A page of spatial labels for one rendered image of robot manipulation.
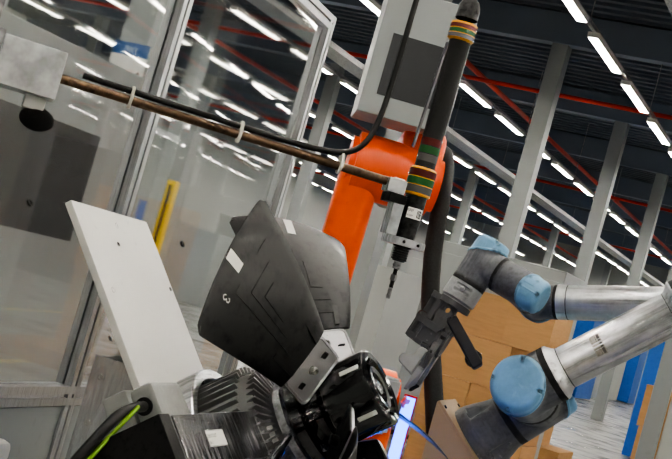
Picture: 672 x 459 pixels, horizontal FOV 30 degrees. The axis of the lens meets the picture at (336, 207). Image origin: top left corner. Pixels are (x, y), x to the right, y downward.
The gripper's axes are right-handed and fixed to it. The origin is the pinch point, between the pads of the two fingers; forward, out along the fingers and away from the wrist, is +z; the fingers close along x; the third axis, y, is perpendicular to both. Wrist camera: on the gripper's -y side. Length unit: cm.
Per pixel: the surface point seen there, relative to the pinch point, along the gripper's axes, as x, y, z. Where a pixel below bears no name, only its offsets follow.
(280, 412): 83, 5, 12
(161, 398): 106, 15, 17
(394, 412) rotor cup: 76, -8, 3
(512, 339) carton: -732, 36, -63
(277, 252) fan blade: 96, 15, -7
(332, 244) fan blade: 59, 18, -14
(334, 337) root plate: 73, 6, -1
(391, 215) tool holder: 73, 9, -22
